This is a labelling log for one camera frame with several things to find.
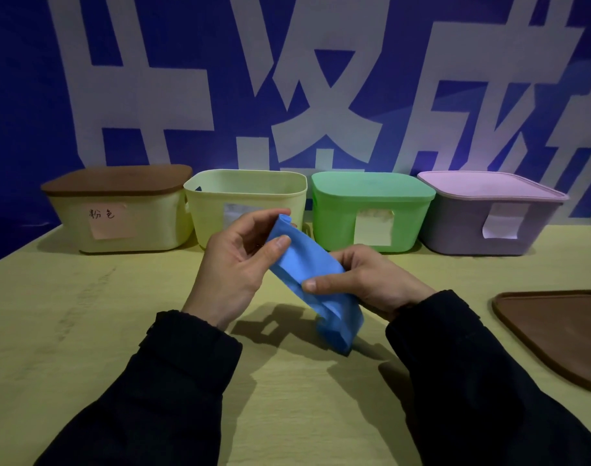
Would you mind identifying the pink paper label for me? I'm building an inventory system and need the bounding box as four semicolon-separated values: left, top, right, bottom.
87;203;131;240

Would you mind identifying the pink box lid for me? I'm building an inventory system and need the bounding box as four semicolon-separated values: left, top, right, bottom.
417;171;570;204

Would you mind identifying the person's right hand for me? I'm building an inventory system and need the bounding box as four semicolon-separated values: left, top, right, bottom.
301;245;437;322

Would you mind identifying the blue cloth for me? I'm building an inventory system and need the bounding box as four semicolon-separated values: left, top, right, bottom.
265;214;365;356

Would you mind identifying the pale yellow open storage box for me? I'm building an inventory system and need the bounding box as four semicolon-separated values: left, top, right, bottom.
183;169;309;249

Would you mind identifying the purple storage box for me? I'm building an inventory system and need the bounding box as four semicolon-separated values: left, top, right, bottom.
419;188;564;257

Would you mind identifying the green storage box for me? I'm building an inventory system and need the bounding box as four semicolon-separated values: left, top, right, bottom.
312;196;432;254

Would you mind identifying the pale yellow lidded storage box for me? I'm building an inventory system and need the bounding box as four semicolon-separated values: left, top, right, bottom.
48;190;195;254

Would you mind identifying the curled white paper label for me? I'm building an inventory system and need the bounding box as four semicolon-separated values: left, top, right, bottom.
482;203;530;240

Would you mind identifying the small white paper label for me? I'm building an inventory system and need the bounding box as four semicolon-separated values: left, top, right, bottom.
223;204;263;229

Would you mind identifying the person's left hand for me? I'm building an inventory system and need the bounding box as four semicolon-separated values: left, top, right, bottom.
181;208;292;331

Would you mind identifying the green box lid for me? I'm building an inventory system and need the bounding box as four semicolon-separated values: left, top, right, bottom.
310;171;437;204

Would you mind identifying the brown box lid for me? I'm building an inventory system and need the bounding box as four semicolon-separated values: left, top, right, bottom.
491;289;591;397
40;164;193;198

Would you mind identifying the person's right forearm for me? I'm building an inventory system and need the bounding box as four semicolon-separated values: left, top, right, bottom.
385;289;591;466

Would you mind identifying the person's left forearm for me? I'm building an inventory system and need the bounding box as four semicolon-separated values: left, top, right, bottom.
33;310;243;466

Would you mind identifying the blue banner with white print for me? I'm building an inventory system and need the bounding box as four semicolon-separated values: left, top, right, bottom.
0;0;591;268

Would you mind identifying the pale yellow paper label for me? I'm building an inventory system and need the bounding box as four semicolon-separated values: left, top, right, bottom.
353;209;395;247

